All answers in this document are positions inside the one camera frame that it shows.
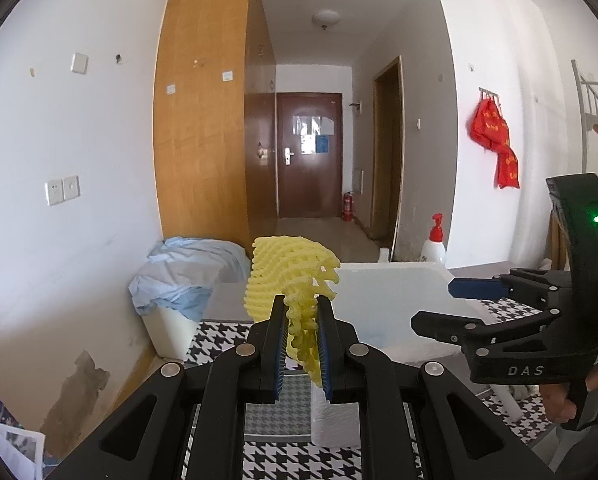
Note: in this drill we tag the blue paper notice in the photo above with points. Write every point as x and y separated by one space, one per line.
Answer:
322 143

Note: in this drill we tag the light blue crumpled cloth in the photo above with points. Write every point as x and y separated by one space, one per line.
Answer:
189 270

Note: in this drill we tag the red hanging bag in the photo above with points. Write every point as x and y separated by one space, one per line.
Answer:
494 130

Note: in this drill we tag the wooden door frame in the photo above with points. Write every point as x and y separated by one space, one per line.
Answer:
386 160

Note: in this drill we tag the white bin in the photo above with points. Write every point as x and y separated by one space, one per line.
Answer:
169 335

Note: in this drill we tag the printed paper sheets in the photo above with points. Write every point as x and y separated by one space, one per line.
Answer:
14 445

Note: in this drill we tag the white lotion bottle red pump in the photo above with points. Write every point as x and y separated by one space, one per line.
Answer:
433 252

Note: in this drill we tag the white wall socket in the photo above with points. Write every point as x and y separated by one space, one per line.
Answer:
71 188
54 193

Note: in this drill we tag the houndstooth tablecloth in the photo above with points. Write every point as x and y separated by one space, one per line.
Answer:
219 340

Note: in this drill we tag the white metal bunk bed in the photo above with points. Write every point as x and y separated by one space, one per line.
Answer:
591 125

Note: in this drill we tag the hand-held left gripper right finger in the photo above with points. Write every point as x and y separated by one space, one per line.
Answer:
325 355

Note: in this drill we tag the red fire extinguisher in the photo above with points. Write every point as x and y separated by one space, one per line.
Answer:
347 207

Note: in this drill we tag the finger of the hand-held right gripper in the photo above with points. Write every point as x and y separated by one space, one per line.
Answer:
444 322
474 287

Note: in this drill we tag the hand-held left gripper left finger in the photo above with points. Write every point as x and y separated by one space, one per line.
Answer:
279 350

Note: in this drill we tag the round ceiling lamp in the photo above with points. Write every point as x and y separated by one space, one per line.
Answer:
325 17

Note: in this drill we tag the wooden board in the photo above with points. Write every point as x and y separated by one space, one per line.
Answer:
556 245

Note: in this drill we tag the wooden wardrobe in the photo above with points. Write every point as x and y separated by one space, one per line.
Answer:
199 135

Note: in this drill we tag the yellow foam fruit net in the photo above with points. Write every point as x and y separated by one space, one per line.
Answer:
284 265

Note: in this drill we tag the small wall shelf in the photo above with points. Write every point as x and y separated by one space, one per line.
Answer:
356 106

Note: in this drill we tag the white paper towel roll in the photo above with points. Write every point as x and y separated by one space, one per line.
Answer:
334 425

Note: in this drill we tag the dark brown door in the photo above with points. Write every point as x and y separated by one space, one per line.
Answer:
324 185

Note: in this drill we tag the white foam box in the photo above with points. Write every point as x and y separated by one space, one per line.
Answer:
389 300

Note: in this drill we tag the person's right hand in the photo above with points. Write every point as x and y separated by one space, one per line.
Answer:
561 402

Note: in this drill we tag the white wall switch plate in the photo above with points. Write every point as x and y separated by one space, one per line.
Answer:
79 63

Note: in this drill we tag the white remote control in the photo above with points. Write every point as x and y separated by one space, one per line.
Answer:
510 402

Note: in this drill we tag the metal wall hook rack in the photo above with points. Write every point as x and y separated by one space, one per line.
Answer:
489 93

